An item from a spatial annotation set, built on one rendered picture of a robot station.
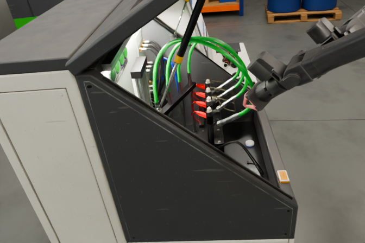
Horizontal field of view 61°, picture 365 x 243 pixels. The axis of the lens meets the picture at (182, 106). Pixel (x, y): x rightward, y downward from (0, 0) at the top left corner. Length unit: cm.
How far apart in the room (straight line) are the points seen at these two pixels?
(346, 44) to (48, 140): 80
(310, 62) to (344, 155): 206
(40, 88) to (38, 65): 6
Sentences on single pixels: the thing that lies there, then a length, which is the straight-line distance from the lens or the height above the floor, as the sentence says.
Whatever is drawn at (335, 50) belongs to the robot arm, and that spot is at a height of 146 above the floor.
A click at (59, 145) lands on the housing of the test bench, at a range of 95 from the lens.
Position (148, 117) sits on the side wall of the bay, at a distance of 82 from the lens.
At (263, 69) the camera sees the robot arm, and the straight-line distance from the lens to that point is 88.
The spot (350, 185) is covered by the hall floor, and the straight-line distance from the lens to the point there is 259.
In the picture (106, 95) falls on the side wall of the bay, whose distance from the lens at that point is 81.
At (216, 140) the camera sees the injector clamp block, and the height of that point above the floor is 98.
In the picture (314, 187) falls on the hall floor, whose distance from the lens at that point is 250.
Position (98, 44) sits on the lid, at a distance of 73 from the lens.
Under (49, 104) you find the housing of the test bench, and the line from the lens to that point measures 88.
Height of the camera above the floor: 175
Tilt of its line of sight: 31 degrees down
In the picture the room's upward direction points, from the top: 7 degrees counter-clockwise
